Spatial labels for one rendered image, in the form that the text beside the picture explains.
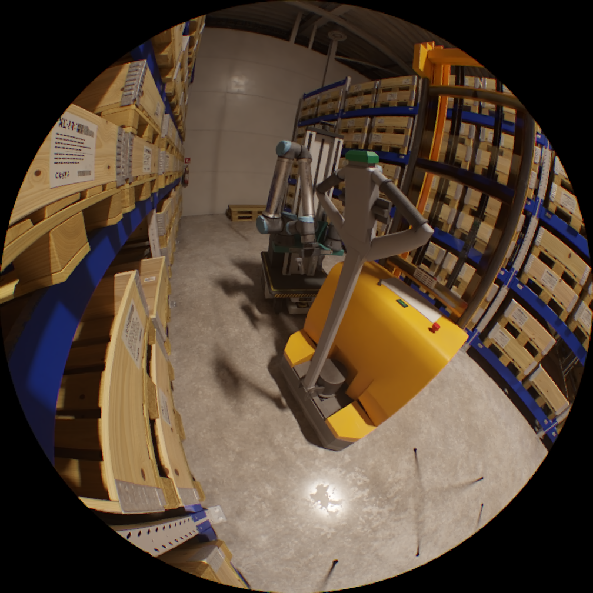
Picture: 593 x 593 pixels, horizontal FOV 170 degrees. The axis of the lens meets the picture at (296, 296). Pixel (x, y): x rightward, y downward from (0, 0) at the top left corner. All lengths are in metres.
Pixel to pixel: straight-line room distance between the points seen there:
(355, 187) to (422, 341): 0.65
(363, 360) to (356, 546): 1.20
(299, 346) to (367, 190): 1.04
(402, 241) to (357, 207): 0.15
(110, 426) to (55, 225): 0.38
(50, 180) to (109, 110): 0.61
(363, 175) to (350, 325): 0.75
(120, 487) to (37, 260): 0.42
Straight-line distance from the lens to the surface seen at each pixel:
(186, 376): 1.62
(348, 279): 0.62
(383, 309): 0.95
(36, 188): 0.42
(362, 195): 0.52
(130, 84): 1.02
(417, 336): 0.89
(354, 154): 0.53
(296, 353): 1.28
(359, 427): 1.12
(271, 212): 1.52
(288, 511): 1.35
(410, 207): 0.44
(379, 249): 0.53
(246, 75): 6.69
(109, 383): 0.53
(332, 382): 1.09
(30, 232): 0.39
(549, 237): 2.78
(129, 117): 0.97
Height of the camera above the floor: 1.33
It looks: 35 degrees down
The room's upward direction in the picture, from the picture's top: 11 degrees clockwise
